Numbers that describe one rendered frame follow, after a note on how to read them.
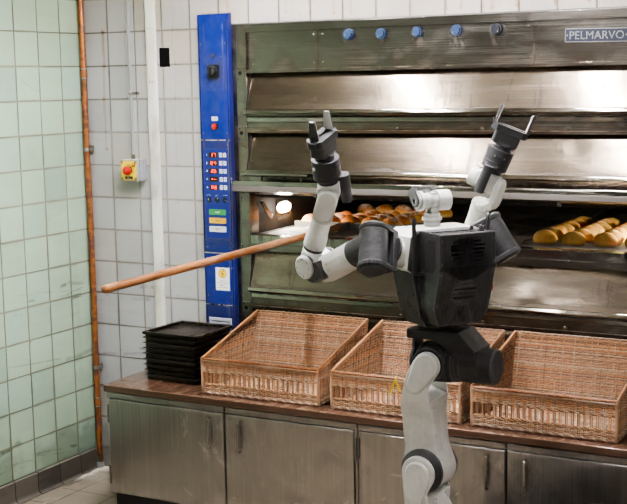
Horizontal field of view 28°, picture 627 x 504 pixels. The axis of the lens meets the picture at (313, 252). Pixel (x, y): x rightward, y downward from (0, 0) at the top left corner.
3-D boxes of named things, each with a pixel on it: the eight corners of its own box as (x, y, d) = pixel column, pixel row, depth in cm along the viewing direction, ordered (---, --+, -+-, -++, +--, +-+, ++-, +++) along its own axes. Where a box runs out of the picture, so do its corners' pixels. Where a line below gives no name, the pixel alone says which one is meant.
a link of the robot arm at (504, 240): (508, 255, 410) (522, 243, 398) (486, 267, 408) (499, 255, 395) (490, 224, 412) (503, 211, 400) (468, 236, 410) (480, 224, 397)
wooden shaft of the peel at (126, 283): (106, 294, 414) (106, 285, 414) (99, 293, 416) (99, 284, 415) (341, 230, 563) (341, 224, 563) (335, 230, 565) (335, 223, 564)
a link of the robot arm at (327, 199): (323, 175, 393) (313, 211, 400) (319, 189, 385) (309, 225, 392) (343, 181, 393) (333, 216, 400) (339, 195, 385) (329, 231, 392)
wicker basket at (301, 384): (257, 369, 561) (256, 308, 557) (372, 380, 535) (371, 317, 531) (198, 393, 518) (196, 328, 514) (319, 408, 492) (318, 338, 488)
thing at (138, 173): (129, 179, 584) (129, 158, 583) (147, 180, 580) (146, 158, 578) (120, 181, 578) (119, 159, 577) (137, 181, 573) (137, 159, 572)
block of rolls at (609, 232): (574, 227, 562) (574, 214, 562) (682, 231, 540) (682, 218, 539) (529, 243, 510) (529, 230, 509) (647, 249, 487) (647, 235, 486)
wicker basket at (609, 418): (513, 396, 505) (513, 328, 501) (653, 411, 477) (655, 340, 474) (467, 426, 463) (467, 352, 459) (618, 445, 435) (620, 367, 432)
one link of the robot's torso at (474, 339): (505, 381, 394) (505, 325, 392) (489, 390, 383) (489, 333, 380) (424, 372, 408) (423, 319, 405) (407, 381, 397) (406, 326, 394)
